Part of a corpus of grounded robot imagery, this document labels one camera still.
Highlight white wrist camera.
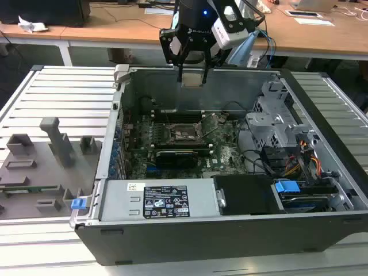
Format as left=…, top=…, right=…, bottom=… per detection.
left=211, top=5, right=248, bottom=49

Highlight white paper sheet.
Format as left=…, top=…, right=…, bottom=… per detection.
left=293, top=17, right=336, bottom=27

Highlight CPU socket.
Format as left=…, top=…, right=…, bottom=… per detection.
left=165, top=122, right=208, bottom=144

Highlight black graphics card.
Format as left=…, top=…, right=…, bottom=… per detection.
left=155, top=149, right=199, bottom=170

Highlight black plastic shroud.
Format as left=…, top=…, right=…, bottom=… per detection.
left=214, top=174, right=285, bottom=216

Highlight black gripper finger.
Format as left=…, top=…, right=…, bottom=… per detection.
left=201, top=39, right=220, bottom=86
left=159, top=28, right=189, bottom=84

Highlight blue cable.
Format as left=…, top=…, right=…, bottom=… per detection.
left=257, top=28, right=277, bottom=70

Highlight blue disk carrier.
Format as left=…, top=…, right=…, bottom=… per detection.
left=273, top=178, right=331, bottom=214

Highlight crumpled white paper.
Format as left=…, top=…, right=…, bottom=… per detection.
left=17, top=16, right=49, bottom=34

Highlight silver laptop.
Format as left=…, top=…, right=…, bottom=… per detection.
left=289, top=0, right=339, bottom=13

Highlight brown cardboard box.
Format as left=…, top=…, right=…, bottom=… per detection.
left=108, top=47, right=135, bottom=64

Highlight grey power supply unit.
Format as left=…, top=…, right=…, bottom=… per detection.
left=99, top=177, right=228, bottom=222

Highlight green motherboard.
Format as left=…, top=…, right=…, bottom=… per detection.
left=122, top=110, right=251, bottom=181

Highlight metal socket cover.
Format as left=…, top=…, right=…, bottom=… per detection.
left=196, top=112, right=224, bottom=139

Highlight black and grey PC case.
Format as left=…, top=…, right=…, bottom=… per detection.
left=70, top=64, right=368, bottom=267

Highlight silver CPU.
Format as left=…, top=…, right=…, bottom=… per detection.
left=181, top=71, right=204, bottom=87

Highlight coloured wire bundle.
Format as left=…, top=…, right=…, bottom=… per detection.
left=283, top=140, right=321, bottom=179

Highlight green RAM stick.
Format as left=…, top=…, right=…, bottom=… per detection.
left=0, top=185, right=58, bottom=194

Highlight wooden desk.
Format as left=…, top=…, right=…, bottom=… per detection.
left=0, top=0, right=368, bottom=67

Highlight grey case handle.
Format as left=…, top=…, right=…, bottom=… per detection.
left=113, top=64, right=130, bottom=84

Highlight black box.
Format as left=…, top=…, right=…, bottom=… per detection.
left=0, top=0, right=91, bottom=28

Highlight black RAM slot bank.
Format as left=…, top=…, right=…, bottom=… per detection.
left=151, top=110, right=206, bottom=124
left=149, top=142, right=215, bottom=158

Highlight grey parts rack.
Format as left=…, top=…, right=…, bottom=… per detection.
left=0, top=116, right=103, bottom=221

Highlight patterned cloth bag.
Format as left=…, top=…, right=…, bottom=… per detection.
left=254, top=0, right=273, bottom=14

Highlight white tablet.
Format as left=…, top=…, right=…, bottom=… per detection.
left=285, top=10, right=323, bottom=18

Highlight silver metal drive cage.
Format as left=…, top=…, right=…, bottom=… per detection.
left=246, top=80, right=317, bottom=150

